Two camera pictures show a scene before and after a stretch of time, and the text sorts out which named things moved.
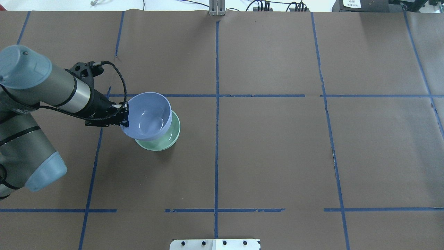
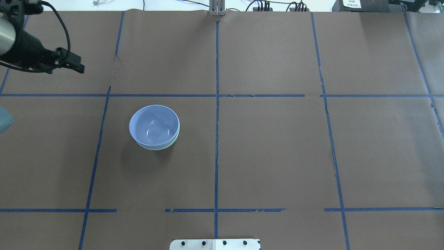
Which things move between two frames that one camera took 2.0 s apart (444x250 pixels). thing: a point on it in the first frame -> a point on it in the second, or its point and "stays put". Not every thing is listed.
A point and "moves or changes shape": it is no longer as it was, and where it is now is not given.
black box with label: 361,6 stays put
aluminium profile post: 216,7 stays put
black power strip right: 293,9 stays put
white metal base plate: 215,244 stays put
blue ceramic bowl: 150,116 moves or changes shape
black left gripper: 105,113 -> 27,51
